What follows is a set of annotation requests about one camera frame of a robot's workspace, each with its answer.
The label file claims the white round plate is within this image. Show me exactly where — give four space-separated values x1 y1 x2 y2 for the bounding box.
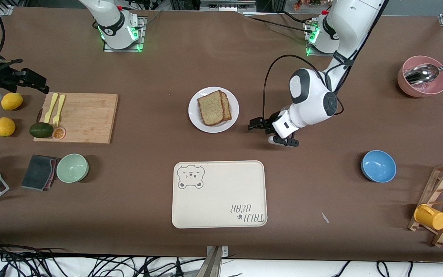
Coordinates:
188 87 240 133

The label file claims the brown bread slice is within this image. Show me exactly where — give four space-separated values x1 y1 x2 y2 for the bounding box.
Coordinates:
220 91 232 121
197 90 226 126

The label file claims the yellow lemon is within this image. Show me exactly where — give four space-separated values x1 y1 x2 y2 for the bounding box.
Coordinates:
1 93 23 110
0 117 16 137

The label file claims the yellow plastic knife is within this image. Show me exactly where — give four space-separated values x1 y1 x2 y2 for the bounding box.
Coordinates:
44 93 58 124

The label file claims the yellow plastic fork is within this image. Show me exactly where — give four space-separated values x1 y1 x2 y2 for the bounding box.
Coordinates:
53 95 66 127

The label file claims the dark green avocado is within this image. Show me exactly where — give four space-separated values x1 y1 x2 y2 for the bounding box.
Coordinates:
29 122 54 138

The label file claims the wooden cutting board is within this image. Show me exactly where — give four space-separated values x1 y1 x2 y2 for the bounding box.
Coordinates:
34 93 119 144

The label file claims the cream bear print tray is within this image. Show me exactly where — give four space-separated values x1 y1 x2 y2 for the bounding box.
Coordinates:
172 160 268 229

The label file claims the grey folded cloth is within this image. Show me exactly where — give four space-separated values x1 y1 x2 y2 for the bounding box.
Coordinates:
21 154 55 190

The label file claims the pink cloth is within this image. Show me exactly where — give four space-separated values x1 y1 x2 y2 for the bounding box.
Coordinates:
47 157 60 190

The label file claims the pale green bowl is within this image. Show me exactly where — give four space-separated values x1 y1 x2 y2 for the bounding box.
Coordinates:
56 154 89 183

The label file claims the blue bowl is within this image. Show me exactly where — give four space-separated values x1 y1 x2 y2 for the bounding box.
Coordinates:
361 150 397 183

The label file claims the pink bowl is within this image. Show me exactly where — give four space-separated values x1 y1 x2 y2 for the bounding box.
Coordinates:
397 56 443 98

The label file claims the metal spoon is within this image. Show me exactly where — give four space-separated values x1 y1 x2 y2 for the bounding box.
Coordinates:
404 61 443 84

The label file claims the yellow plastic mug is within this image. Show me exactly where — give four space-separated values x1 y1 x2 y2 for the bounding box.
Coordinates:
414 204 443 230

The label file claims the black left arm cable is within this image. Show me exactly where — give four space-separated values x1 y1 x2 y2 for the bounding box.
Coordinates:
262 55 331 122

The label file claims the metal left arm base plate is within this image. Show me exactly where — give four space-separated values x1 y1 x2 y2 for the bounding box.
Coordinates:
305 21 347 58

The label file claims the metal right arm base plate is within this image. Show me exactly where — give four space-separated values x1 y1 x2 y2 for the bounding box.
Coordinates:
103 17 145 53

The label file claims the aluminium frame beam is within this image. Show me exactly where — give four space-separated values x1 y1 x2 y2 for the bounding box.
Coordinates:
200 0 257 12

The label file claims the metal table edge bracket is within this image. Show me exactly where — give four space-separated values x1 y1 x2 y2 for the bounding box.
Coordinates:
197 245 229 277

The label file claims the tangled black cable bundle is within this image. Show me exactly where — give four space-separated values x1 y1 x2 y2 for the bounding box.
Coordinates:
0 245 207 277

